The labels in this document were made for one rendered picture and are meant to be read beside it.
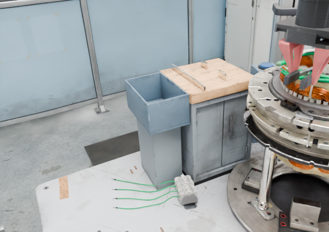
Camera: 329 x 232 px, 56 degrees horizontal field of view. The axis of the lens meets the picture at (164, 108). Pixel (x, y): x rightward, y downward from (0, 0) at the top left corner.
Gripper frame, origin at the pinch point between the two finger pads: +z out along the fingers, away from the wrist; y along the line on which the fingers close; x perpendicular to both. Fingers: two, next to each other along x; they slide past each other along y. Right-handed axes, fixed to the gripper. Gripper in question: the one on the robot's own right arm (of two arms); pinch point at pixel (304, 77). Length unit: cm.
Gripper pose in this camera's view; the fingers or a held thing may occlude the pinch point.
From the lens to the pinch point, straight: 58.6
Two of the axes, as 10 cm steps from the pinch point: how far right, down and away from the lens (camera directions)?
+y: 7.1, 3.1, -6.4
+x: 7.1, -3.7, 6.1
